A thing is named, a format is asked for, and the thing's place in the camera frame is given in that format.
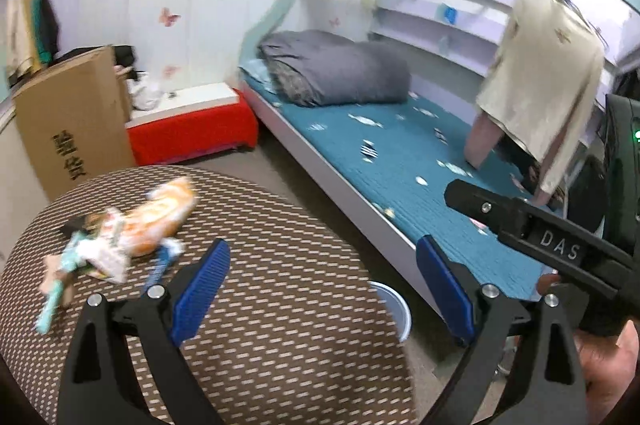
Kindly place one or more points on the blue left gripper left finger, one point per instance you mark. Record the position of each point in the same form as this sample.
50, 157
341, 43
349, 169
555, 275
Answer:
193, 290

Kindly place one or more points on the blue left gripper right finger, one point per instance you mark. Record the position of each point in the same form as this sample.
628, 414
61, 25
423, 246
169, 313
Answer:
445, 280

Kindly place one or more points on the light blue trash bin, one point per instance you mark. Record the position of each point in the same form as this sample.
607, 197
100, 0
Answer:
398, 308

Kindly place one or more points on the person's right hand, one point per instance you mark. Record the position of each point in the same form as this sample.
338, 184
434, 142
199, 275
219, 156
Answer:
610, 368

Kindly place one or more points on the blue white toothpaste tube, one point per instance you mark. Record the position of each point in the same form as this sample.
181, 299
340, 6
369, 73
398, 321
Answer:
169, 250

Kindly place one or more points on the orange white snack bag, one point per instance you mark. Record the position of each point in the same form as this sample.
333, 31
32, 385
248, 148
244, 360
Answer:
161, 215

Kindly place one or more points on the brown polka dot tablecloth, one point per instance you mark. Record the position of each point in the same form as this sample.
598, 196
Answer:
296, 335

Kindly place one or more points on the green white paper carton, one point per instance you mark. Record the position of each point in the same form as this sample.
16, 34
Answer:
101, 245

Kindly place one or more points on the teal toothbrush package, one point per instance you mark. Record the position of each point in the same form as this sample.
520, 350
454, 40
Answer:
59, 271

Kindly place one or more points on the red storage bench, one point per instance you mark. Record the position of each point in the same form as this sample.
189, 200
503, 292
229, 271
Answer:
196, 134

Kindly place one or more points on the hanging cream shirt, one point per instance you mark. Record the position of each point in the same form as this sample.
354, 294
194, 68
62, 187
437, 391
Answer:
540, 89

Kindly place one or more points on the large brown cardboard box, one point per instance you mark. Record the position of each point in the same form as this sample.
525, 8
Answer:
73, 123

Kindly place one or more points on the folded grey quilt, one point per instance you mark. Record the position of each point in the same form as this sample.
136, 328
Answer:
316, 68

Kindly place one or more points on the hanging beige jacket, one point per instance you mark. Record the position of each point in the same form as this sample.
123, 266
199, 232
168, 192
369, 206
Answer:
29, 37

